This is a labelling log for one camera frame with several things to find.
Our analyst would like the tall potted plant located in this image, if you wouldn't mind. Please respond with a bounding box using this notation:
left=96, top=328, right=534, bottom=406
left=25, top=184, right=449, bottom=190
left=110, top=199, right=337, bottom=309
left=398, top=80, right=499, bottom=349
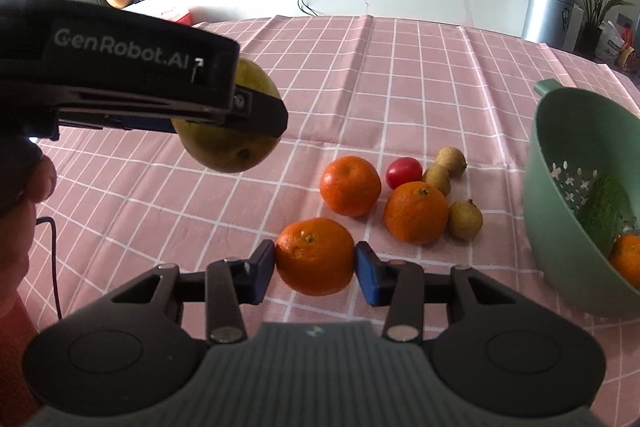
left=560, top=0, right=640, bottom=60

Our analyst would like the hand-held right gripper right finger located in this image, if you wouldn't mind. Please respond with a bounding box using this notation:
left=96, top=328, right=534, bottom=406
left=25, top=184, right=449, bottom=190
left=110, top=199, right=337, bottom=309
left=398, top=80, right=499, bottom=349
left=354, top=241, right=521, bottom=342

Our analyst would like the red gift box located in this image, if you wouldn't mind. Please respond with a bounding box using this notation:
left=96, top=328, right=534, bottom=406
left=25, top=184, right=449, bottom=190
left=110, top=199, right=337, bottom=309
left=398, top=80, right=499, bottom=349
left=150, top=7, right=193, bottom=26

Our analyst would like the yellow-green pear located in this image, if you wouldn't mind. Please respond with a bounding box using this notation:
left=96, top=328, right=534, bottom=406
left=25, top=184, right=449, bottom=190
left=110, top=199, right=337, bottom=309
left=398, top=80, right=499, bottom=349
left=170, top=57, right=282, bottom=174

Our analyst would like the green cucumber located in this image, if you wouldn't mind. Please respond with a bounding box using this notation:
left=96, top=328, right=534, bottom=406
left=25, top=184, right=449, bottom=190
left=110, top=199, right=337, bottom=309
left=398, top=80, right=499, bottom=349
left=577, top=175, right=632, bottom=258

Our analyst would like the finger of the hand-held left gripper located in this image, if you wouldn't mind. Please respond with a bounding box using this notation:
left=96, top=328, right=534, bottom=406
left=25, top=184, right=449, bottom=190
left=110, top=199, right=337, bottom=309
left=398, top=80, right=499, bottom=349
left=220, top=84, right=289, bottom=138

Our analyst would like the grey pedal trash can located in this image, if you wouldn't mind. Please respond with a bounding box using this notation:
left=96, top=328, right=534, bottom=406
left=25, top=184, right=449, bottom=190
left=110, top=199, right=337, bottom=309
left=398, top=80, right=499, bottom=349
left=521, top=0, right=576, bottom=48

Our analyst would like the person's left hand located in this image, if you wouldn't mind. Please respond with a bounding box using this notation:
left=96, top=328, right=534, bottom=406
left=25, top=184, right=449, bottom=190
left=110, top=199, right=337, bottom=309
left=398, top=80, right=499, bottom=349
left=0, top=156, right=59, bottom=315

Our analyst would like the white plastic bag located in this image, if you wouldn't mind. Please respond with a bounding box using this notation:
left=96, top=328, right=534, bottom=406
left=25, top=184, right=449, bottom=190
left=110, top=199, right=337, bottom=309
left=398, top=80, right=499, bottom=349
left=595, top=21, right=626, bottom=62

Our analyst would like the green colander bowl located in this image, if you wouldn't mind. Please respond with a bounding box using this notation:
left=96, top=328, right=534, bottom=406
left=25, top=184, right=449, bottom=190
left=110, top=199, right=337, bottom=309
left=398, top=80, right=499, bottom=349
left=522, top=79, right=640, bottom=319

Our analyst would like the orange mandarin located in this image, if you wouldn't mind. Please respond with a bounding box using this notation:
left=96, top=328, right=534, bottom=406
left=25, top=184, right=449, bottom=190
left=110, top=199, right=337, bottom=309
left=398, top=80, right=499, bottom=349
left=609, top=233, right=640, bottom=289
left=320, top=156, right=382, bottom=217
left=275, top=218, right=356, bottom=297
left=384, top=181, right=450, bottom=245

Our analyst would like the red tomato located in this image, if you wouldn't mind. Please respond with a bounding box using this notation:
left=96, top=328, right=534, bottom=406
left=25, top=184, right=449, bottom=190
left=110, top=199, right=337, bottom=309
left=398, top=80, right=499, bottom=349
left=385, top=157, right=424, bottom=189

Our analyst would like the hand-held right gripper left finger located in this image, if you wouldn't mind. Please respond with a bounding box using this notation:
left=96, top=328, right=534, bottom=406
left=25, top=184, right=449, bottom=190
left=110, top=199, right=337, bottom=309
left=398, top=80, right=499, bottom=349
left=102, top=241, right=277, bottom=345

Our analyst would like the small brown longan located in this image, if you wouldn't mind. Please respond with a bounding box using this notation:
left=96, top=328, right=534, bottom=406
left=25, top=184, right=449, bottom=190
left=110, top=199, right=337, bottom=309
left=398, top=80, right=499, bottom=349
left=422, top=164, right=452, bottom=196
left=447, top=200, right=484, bottom=240
left=436, top=147, right=467, bottom=178

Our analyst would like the pink checked tablecloth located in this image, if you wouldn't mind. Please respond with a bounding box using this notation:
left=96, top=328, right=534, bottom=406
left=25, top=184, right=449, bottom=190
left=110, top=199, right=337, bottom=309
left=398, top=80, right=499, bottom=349
left=15, top=14, right=640, bottom=427

